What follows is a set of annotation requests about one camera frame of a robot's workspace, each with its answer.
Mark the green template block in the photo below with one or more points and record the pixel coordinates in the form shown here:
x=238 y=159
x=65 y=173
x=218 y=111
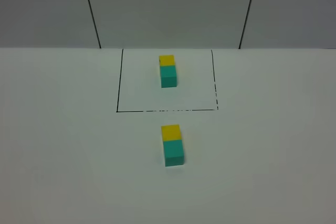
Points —
x=168 y=76

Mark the yellow template block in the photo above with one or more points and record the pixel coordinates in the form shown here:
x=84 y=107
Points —
x=166 y=60

